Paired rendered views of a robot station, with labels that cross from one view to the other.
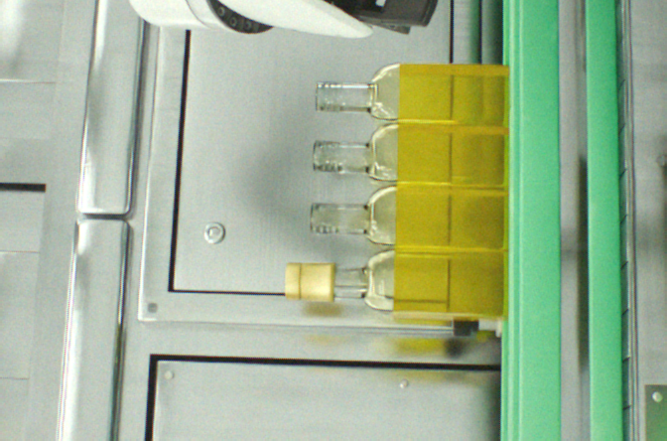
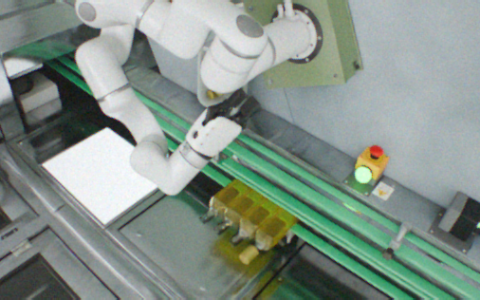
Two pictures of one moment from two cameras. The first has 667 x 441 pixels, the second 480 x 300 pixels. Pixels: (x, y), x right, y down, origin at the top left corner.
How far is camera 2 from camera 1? 68 cm
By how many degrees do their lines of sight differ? 44
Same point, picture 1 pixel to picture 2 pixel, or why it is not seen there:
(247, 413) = not seen: outside the picture
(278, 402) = not seen: outside the picture
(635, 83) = (272, 142)
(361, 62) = (192, 225)
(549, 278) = (302, 185)
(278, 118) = (187, 252)
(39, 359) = not seen: outside the picture
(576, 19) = (246, 145)
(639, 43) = (264, 137)
